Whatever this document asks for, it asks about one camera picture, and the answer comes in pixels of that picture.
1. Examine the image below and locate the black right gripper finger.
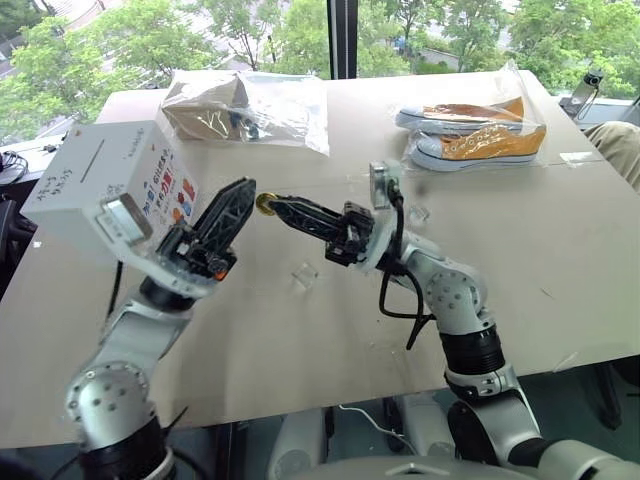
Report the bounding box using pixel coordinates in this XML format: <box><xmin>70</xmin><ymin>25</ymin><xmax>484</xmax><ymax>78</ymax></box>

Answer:
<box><xmin>272</xmin><ymin>194</ymin><xmax>347</xmax><ymax>225</ymax></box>
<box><xmin>271</xmin><ymin>204</ymin><xmax>342</xmax><ymax>246</ymax></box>

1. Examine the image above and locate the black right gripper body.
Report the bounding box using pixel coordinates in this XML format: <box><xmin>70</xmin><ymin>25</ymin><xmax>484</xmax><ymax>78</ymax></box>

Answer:
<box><xmin>324</xmin><ymin>201</ymin><xmax>376</xmax><ymax>267</ymax></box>

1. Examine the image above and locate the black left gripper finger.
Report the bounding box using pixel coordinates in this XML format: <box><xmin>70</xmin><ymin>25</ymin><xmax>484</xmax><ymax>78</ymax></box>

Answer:
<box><xmin>214</xmin><ymin>180</ymin><xmax>258</xmax><ymax>255</ymax></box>
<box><xmin>192</xmin><ymin>176</ymin><xmax>252</xmax><ymax>247</ymax></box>

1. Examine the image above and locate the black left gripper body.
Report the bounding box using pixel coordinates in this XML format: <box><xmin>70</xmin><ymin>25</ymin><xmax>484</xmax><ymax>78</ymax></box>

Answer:
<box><xmin>158</xmin><ymin>224</ymin><xmax>239</xmax><ymax>279</ymax></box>

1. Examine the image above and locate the gold coin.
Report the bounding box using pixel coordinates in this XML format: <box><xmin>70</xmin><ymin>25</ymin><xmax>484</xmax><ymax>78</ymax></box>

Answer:
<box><xmin>253</xmin><ymin>192</ymin><xmax>278</xmax><ymax>218</ymax></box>

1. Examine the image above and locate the clear bag with cardboard box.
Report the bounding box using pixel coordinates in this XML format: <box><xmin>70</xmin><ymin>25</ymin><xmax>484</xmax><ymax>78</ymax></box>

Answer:
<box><xmin>154</xmin><ymin>69</ymin><xmax>332</xmax><ymax>157</ymax></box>

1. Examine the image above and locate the white slotted box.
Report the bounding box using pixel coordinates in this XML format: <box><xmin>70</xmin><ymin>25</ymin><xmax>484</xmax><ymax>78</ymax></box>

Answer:
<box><xmin>19</xmin><ymin>119</ymin><xmax>201</xmax><ymax>262</ymax></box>

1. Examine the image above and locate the clear bag with sneakers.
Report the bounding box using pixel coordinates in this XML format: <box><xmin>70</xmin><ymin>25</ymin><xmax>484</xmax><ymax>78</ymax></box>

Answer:
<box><xmin>392</xmin><ymin>59</ymin><xmax>549</xmax><ymax>174</ymax></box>

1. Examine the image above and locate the orange canvas sneaker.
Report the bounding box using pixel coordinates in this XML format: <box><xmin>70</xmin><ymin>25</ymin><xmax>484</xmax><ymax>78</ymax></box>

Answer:
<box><xmin>394</xmin><ymin>97</ymin><xmax>526</xmax><ymax>133</ymax></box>
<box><xmin>409</xmin><ymin>122</ymin><xmax>547</xmax><ymax>169</ymax></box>

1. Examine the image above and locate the black window pillar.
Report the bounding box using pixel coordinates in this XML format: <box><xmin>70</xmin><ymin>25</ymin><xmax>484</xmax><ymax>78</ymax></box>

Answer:
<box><xmin>327</xmin><ymin>0</ymin><xmax>359</xmax><ymax>80</ymax></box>

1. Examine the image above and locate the grey rounded robot leg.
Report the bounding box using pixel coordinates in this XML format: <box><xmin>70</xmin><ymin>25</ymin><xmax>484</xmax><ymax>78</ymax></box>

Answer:
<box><xmin>266</xmin><ymin>408</ymin><xmax>329</xmax><ymax>480</ymax></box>
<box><xmin>399</xmin><ymin>393</ymin><xmax>457</xmax><ymax>457</ymax></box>

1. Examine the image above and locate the silver robot torso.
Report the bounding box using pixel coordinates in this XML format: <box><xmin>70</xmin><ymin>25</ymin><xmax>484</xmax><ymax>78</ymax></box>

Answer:
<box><xmin>369</xmin><ymin>451</ymin><xmax>506</xmax><ymax>480</ymax></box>

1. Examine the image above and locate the person in beige clothing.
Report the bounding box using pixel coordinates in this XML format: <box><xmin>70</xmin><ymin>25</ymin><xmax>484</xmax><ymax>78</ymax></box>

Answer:
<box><xmin>582</xmin><ymin>119</ymin><xmax>640</xmax><ymax>194</ymax></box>

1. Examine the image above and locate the black webcam on silver stand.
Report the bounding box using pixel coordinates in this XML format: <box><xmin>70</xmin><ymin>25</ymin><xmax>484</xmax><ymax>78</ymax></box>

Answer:
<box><xmin>569</xmin><ymin>67</ymin><xmax>607</xmax><ymax>126</ymax></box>

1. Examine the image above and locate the black table leg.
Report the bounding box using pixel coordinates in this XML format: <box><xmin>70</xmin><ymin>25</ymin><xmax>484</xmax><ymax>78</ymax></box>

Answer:
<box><xmin>593</xmin><ymin>360</ymin><xmax>627</xmax><ymax>432</ymax></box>

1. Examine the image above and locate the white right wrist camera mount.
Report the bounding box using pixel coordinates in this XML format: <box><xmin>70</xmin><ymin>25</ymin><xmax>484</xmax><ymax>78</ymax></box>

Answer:
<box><xmin>352</xmin><ymin>159</ymin><xmax>407</xmax><ymax>274</ymax></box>

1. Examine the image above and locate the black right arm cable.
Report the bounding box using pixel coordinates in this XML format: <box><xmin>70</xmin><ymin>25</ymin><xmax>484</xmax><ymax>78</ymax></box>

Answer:
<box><xmin>377</xmin><ymin>182</ymin><xmax>437</xmax><ymax>351</ymax></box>

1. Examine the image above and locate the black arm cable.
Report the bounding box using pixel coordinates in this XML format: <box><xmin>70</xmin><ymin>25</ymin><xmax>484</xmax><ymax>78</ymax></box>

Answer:
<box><xmin>377</xmin><ymin>182</ymin><xmax>437</xmax><ymax>351</ymax></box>
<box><xmin>105</xmin><ymin>259</ymin><xmax>125</xmax><ymax>326</ymax></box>

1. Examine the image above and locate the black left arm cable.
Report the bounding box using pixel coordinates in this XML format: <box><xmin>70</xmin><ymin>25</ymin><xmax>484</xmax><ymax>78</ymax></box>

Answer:
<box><xmin>105</xmin><ymin>259</ymin><xmax>125</xmax><ymax>326</ymax></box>

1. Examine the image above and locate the thin white cable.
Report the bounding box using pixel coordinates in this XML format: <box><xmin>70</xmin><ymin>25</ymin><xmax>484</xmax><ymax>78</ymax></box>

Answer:
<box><xmin>338</xmin><ymin>403</ymin><xmax>417</xmax><ymax>452</ymax></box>

